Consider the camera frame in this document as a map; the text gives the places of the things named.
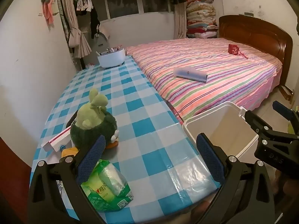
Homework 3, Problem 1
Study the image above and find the silver blister pill sheet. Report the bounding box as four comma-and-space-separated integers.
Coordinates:
56, 180, 69, 197

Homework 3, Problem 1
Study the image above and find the light blue plastic case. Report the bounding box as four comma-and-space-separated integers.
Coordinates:
173, 66, 208, 83

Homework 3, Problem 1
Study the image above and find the beige cloth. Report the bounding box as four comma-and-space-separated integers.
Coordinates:
98, 25, 111, 40

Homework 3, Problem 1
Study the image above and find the grey chair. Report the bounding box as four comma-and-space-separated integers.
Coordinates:
92, 33, 110, 66

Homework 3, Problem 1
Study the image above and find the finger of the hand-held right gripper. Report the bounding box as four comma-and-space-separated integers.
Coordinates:
244, 110, 299, 145
273, 101, 299, 131

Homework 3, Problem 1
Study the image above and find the white round container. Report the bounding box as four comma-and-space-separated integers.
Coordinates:
97, 49, 127, 69

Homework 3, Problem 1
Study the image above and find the green tissue packet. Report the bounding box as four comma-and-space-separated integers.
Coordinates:
81, 159, 134, 213

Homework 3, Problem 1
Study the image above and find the green plush toy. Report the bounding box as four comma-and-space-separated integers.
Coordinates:
70, 88, 120, 150

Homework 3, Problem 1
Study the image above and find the white cardboard box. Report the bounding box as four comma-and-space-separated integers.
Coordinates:
41, 127, 75, 153

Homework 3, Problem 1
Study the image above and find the stack of folded quilts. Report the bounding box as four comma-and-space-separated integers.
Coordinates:
186, 0, 220, 39

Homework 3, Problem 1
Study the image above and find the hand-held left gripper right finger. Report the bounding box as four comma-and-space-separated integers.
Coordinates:
196, 133, 275, 224

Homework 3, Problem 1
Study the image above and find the blue white checkered tablecloth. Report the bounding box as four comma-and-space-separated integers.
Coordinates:
33, 55, 222, 224

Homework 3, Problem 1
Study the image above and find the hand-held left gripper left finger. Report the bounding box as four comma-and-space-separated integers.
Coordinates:
27, 134, 107, 224

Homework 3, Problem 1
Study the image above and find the wooden headboard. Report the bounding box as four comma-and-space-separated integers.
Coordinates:
218, 15, 294, 102

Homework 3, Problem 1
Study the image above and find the red patterned pouch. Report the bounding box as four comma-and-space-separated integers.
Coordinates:
228, 43, 249, 60

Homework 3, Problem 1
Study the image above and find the pink striped bed sheet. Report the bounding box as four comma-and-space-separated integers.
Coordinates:
125, 37, 283, 122

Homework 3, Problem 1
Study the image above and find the white window frame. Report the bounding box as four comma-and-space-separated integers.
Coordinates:
106, 0, 174, 19

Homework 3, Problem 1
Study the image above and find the beige curtain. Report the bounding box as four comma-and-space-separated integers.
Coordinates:
173, 2, 187, 40
58, 0, 93, 59

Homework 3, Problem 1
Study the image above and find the black hanging garment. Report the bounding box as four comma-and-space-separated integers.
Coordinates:
90, 6, 101, 40

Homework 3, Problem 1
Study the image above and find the dark red wooden door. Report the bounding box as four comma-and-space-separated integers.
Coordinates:
0, 135, 32, 224

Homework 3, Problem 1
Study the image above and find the pink cloth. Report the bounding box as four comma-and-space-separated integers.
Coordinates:
41, 0, 58, 26

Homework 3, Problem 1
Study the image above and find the round clip drying hanger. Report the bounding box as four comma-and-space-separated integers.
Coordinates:
73, 0, 94, 17

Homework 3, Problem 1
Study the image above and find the white plastic trash bin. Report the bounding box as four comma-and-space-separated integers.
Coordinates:
182, 101, 259, 162

